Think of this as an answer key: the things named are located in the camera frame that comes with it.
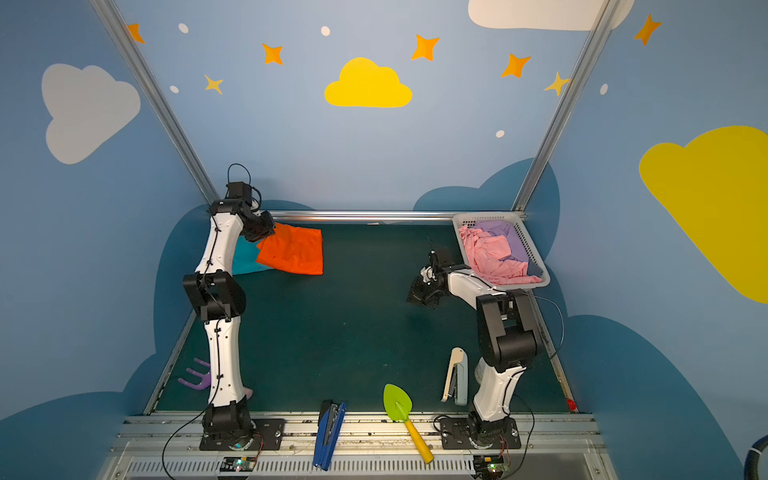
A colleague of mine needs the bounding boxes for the orange t shirt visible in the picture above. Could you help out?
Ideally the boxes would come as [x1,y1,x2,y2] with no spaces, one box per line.
[257,223,324,276]

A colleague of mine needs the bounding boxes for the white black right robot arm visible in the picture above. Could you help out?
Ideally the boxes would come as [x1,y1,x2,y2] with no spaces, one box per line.
[408,267,540,448]

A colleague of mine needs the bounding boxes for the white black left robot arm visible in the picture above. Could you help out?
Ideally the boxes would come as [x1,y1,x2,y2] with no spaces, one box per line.
[182,199,274,451]

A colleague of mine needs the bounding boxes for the folded teal t shirt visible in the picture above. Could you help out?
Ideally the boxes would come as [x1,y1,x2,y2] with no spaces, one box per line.
[231,236,271,276]

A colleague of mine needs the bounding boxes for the pink t shirt in basket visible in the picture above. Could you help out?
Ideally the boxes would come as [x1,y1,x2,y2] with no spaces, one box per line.
[459,226,542,286]

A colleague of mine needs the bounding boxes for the white perforated plastic basket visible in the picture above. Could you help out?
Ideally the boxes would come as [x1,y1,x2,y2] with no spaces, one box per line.
[452,211,550,291]

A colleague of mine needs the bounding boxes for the purple t shirt in basket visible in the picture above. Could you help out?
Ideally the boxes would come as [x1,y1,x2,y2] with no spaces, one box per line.
[475,220,543,277]

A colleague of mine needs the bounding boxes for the white grey stapler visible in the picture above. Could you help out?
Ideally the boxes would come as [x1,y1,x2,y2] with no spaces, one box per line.
[441,347,469,406]

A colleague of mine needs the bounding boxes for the green yellow toy trowel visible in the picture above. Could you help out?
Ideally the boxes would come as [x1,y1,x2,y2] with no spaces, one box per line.
[383,384,434,465]

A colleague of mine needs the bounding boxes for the blue stapler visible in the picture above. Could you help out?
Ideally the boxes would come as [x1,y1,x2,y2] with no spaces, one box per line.
[313,400,347,471]

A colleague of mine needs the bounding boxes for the purple toy garden fork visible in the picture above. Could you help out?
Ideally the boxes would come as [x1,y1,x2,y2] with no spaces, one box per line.
[177,358,211,391]

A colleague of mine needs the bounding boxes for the left green circuit board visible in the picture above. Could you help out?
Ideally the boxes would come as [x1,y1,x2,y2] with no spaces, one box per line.
[219,456,257,473]

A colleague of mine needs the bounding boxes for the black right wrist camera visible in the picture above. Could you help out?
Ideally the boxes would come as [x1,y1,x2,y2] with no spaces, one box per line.
[420,248,469,284]

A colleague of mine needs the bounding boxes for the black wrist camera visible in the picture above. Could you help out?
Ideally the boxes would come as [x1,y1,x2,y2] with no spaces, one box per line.
[225,181,262,211]
[420,248,469,284]

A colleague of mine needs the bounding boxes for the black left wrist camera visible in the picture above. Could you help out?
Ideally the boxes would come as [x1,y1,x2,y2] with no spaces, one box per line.
[225,181,262,211]

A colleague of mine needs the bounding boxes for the aluminium back frame rail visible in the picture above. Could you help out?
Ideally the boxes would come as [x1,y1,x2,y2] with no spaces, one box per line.
[263,209,528,225]

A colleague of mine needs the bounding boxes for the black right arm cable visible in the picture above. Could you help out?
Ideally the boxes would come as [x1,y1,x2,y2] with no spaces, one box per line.
[530,293,566,367]

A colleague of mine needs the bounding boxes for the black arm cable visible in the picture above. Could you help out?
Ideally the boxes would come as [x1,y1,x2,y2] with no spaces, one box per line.
[530,293,566,367]
[160,407,211,480]

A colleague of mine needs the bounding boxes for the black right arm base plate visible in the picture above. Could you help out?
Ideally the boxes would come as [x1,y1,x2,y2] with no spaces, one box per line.
[438,416,522,450]

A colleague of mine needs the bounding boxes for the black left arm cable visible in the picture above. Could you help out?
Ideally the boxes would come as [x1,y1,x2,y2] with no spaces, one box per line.
[160,407,211,480]

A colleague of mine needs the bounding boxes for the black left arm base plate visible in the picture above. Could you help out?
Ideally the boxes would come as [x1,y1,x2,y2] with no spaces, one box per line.
[199,418,286,452]

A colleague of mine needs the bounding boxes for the aluminium left frame post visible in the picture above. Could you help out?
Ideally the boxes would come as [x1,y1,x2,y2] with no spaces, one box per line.
[89,0,219,203]

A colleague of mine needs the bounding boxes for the aluminium frame post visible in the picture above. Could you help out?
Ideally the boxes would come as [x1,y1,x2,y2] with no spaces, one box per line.
[89,0,219,203]
[511,0,623,213]

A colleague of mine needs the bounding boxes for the aluminium front rail bed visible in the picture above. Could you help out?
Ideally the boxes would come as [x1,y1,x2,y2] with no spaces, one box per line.
[97,412,617,479]

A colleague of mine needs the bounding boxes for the aluminium right frame post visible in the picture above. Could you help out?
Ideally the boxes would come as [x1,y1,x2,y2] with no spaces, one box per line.
[511,0,623,213]

